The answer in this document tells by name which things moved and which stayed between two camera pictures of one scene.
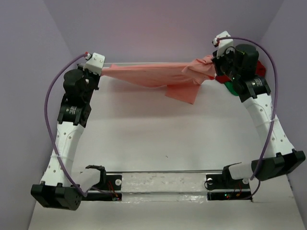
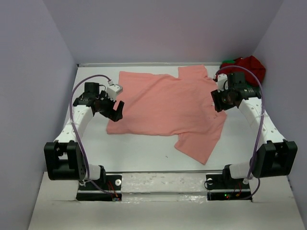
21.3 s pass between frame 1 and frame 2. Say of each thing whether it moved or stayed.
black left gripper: moved
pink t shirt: moved
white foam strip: stayed
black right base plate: stayed
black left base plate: stayed
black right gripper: moved
